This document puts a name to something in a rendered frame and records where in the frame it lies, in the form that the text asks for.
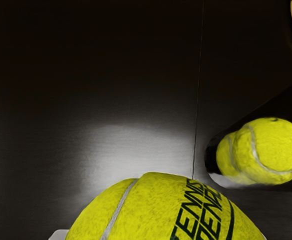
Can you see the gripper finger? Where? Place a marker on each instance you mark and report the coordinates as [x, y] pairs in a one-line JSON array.
[[58, 235]]

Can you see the yellow tennis ball with print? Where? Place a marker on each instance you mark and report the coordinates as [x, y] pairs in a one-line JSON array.
[[150, 212]]

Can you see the plain yellow tennis ball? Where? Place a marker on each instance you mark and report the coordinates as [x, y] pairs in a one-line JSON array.
[[268, 150]]

